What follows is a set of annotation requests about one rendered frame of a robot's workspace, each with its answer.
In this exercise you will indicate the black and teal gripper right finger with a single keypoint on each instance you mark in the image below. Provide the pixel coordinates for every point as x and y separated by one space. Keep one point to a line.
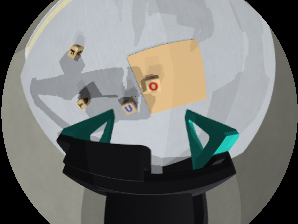
221 138

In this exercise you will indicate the tan flat mat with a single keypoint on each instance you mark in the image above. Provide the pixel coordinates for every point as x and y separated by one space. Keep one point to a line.
181 73

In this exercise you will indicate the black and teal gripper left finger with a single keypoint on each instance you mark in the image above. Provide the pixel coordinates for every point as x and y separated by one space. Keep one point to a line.
84 129

